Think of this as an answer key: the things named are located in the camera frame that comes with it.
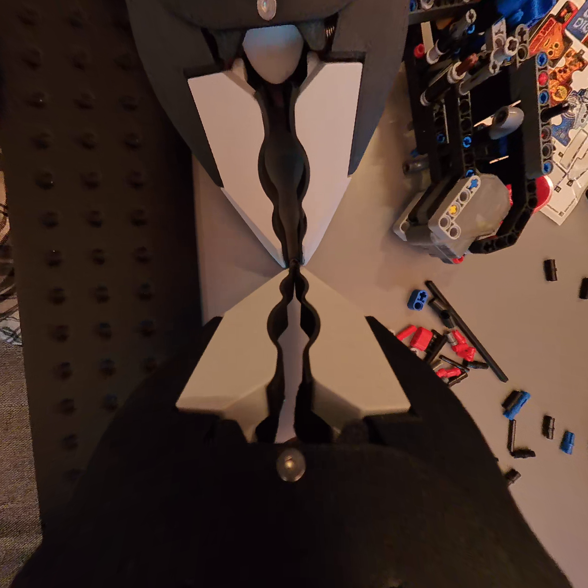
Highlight colourful sticker sheet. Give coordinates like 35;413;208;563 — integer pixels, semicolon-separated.
534;0;588;226

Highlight black toy brick vehicle frame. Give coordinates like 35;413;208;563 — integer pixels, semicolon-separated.
393;0;559;268

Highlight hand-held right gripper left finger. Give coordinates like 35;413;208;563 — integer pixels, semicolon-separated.
176;269;296;444

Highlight dark perforated panel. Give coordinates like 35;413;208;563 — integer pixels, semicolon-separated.
0;0;219;520

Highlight grey desk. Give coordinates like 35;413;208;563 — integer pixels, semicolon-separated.
193;60;588;588

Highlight blue plastic bag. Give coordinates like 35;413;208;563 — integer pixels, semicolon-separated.
495;0;557;27

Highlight scattered small toy brick pieces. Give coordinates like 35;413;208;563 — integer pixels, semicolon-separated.
395;324;577;486

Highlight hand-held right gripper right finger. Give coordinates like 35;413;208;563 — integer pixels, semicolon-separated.
296;269;412;444

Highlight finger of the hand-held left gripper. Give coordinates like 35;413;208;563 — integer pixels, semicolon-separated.
279;52;364;267
187;59;293;269

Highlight long black toy brick axle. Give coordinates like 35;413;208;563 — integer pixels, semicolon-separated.
424;280;509;383

